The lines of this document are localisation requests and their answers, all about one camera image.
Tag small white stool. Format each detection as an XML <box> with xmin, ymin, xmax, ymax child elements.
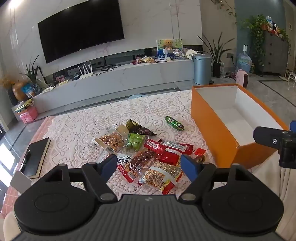
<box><xmin>284</xmin><ymin>70</ymin><xmax>296</xmax><ymax>84</ymax></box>

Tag black cables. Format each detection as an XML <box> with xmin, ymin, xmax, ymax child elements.
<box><xmin>94</xmin><ymin>64</ymin><xmax>122</xmax><ymax>75</ymax></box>

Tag clear packet white pieces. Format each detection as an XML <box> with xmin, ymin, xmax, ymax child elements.
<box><xmin>96</xmin><ymin>148</ymin><xmax>116</xmax><ymax>165</ymax></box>

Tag cream cloth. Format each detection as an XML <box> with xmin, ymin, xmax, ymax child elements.
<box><xmin>252</xmin><ymin>151</ymin><xmax>296</xmax><ymax>241</ymax></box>

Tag red label dates packet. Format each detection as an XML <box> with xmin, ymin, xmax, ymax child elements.
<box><xmin>128</xmin><ymin>138</ymin><xmax>166</xmax><ymax>173</ymax></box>

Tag orange cardboard box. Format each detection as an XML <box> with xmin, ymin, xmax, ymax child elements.
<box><xmin>191</xmin><ymin>84</ymin><xmax>290</xmax><ymax>169</ymax></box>

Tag grey drawer cabinet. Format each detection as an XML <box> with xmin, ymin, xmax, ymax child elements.
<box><xmin>262</xmin><ymin>31</ymin><xmax>290</xmax><ymax>76</ymax></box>

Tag yellow green books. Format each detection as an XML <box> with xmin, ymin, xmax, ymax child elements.
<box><xmin>14</xmin><ymin>99</ymin><xmax>34</xmax><ymax>113</ymax></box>

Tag blue snack bag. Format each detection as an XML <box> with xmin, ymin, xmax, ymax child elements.
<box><xmin>21</xmin><ymin>84</ymin><xmax>35</xmax><ymax>98</ymax></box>

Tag wall climbing vine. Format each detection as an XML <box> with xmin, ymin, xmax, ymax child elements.
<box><xmin>211</xmin><ymin>0</ymin><xmax>237</xmax><ymax>19</ymax></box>

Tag small green roll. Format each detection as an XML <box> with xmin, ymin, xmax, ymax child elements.
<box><xmin>165</xmin><ymin>115</ymin><xmax>185</xmax><ymax>131</ymax></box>

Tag pink photo card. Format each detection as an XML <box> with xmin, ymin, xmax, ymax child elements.
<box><xmin>54</xmin><ymin>75</ymin><xmax>70</xmax><ymax>84</ymax></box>

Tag assorted small ornaments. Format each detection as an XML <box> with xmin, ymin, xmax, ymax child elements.
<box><xmin>262</xmin><ymin>16</ymin><xmax>289</xmax><ymax>37</ymax></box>

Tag black wall television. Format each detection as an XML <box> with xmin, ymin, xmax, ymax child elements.
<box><xmin>38</xmin><ymin>0</ymin><xmax>125</xmax><ymax>64</ymax></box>

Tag grey card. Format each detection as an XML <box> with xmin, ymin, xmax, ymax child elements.
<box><xmin>10</xmin><ymin>170</ymin><xmax>35</xmax><ymax>195</ymax></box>

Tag heap of console snacks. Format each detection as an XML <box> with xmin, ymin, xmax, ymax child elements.
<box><xmin>132</xmin><ymin>56</ymin><xmax>155</xmax><ymax>64</ymax></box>

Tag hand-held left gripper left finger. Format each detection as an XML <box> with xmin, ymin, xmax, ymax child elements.
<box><xmin>43</xmin><ymin>154</ymin><xmax>118</xmax><ymax>204</ymax></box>

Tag tall leafy potted plant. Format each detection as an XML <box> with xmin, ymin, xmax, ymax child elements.
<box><xmin>197</xmin><ymin>32</ymin><xmax>235</xmax><ymax>78</ymax></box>

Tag blue grey trash can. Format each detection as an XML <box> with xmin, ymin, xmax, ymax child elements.
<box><xmin>193</xmin><ymin>53</ymin><xmax>212</xmax><ymax>85</ymax></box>

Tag trailing pothos plant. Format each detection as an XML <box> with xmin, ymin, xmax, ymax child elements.
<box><xmin>240</xmin><ymin>14</ymin><xmax>269</xmax><ymax>67</ymax></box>

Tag peanut packet red trim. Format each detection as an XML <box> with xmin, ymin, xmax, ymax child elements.
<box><xmin>137</xmin><ymin>161</ymin><xmax>183</xmax><ymax>195</ymax></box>

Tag dark green brown snack packet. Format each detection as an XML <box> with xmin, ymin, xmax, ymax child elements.
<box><xmin>126</xmin><ymin>119</ymin><xmax>156</xmax><ymax>136</ymax></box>

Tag plain red snack packet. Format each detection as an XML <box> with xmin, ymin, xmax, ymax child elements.
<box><xmin>159</xmin><ymin>151</ymin><xmax>181</xmax><ymax>165</ymax></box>

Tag grey marble television console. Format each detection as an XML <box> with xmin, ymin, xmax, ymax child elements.
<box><xmin>32</xmin><ymin>57</ymin><xmax>197</xmax><ymax>114</ymax></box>

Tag pink checked tablecloth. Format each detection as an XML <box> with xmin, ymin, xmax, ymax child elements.
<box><xmin>0</xmin><ymin>116</ymin><xmax>56</xmax><ymax>218</ymax></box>

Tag blue water jug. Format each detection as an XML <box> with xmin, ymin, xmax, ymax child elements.
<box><xmin>236</xmin><ymin>44</ymin><xmax>252</xmax><ymax>73</ymax></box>

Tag black white label packet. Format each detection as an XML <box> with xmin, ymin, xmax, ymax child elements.
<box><xmin>117</xmin><ymin>153</ymin><xmax>139</xmax><ymax>183</ymax></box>

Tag white router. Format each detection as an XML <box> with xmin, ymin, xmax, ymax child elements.
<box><xmin>77</xmin><ymin>62</ymin><xmax>94</xmax><ymax>80</ymax></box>

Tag green plant in glass vase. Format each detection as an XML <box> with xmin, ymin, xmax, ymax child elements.
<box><xmin>20</xmin><ymin>54</ymin><xmax>45</xmax><ymax>93</ymax></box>

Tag cream sofa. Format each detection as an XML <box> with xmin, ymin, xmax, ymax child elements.
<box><xmin>0</xmin><ymin>211</ymin><xmax>18</xmax><ymax>241</ymax></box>

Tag clear mixed nuts packet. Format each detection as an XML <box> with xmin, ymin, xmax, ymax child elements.
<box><xmin>92</xmin><ymin>125</ymin><xmax>125</xmax><ymax>153</ymax></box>

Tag black notebook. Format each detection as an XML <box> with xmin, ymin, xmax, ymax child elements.
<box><xmin>20</xmin><ymin>137</ymin><xmax>51</xmax><ymax>179</ymax></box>

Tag light green snack packet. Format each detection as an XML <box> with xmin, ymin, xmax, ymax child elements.
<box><xmin>126</xmin><ymin>133</ymin><xmax>148</xmax><ymax>151</ymax></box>

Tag pink storage box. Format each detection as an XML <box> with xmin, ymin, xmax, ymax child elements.
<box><xmin>20</xmin><ymin>107</ymin><xmax>38</xmax><ymax>124</ymax></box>

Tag orange brown vase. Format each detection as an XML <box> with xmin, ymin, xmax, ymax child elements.
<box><xmin>11</xmin><ymin>81</ymin><xmax>29</xmax><ymax>102</ymax></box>

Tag pink space heater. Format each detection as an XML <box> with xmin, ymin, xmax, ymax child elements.
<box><xmin>236</xmin><ymin>69</ymin><xmax>249</xmax><ymax>88</ymax></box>

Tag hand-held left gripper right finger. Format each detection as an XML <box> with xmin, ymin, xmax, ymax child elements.
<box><xmin>178</xmin><ymin>154</ymin><xmax>257</xmax><ymax>203</ymax></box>

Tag long red white snack packet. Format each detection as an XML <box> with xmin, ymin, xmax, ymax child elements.
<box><xmin>164</xmin><ymin>141</ymin><xmax>193</xmax><ymax>155</ymax></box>

